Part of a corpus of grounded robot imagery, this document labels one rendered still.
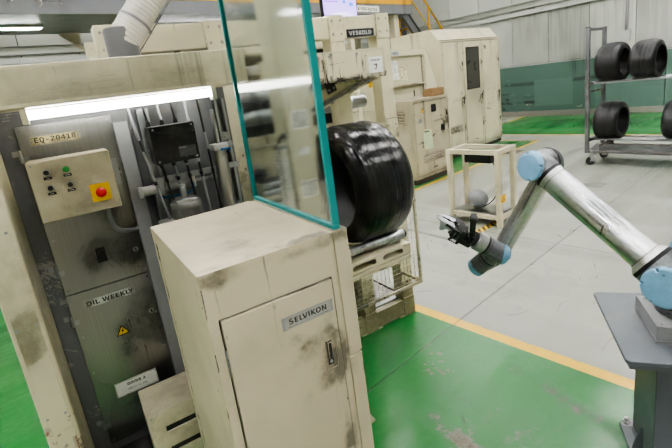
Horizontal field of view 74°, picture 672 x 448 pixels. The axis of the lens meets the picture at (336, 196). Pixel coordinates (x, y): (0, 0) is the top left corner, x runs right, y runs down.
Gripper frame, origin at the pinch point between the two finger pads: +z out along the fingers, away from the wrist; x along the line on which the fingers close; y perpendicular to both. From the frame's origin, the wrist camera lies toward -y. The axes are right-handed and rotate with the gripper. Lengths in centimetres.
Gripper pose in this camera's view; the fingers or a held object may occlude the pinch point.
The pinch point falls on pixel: (440, 216)
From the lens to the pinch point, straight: 206.0
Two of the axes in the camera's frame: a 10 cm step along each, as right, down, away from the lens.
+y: -4.0, 6.6, 6.4
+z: -8.8, -4.7, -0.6
